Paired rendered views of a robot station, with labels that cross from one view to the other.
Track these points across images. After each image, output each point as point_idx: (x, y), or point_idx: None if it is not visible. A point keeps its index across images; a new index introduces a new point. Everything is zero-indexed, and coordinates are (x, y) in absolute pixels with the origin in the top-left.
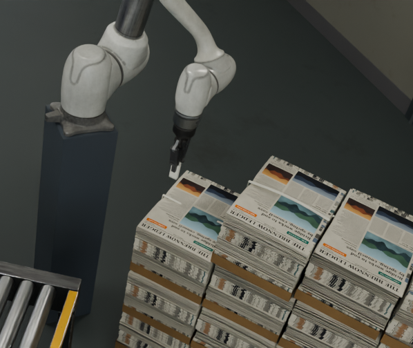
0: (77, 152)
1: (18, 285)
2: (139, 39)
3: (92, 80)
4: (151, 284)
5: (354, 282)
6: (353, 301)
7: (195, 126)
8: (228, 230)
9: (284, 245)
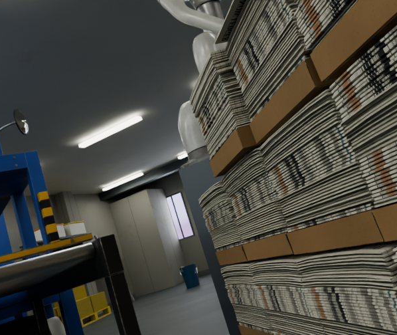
0: (194, 182)
1: None
2: None
3: (184, 115)
4: (228, 269)
5: (251, 28)
6: (268, 57)
7: None
8: (198, 119)
9: (203, 70)
